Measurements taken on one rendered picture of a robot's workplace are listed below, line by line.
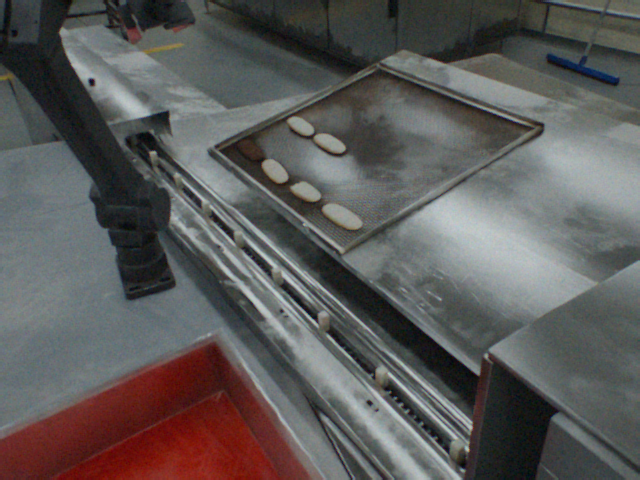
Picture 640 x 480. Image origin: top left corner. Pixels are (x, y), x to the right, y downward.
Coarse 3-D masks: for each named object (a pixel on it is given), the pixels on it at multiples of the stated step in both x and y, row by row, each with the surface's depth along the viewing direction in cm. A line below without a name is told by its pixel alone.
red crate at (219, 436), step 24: (192, 408) 82; (216, 408) 81; (144, 432) 79; (168, 432) 79; (192, 432) 78; (216, 432) 78; (240, 432) 78; (96, 456) 76; (120, 456) 76; (144, 456) 76; (168, 456) 76; (192, 456) 76; (216, 456) 75; (240, 456) 75; (264, 456) 75
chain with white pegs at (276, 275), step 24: (240, 240) 109; (264, 264) 105; (288, 288) 99; (312, 312) 94; (336, 336) 90; (360, 360) 85; (384, 384) 81; (408, 408) 78; (432, 432) 75; (456, 456) 70
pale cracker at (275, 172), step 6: (264, 162) 124; (270, 162) 123; (276, 162) 123; (264, 168) 122; (270, 168) 121; (276, 168) 121; (282, 168) 121; (270, 174) 120; (276, 174) 119; (282, 174) 119; (276, 180) 118; (282, 180) 118
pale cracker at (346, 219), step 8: (328, 208) 108; (336, 208) 107; (344, 208) 107; (328, 216) 106; (336, 216) 105; (344, 216) 105; (352, 216) 104; (344, 224) 104; (352, 224) 103; (360, 224) 103
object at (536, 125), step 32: (384, 64) 148; (320, 96) 143; (352, 96) 141; (448, 96) 132; (256, 128) 137; (288, 128) 135; (320, 128) 132; (384, 128) 127; (416, 128) 125; (480, 128) 120; (224, 160) 127; (352, 160) 120; (384, 160) 118; (416, 160) 116; (480, 160) 112; (288, 192) 116; (320, 224) 106; (384, 224) 101
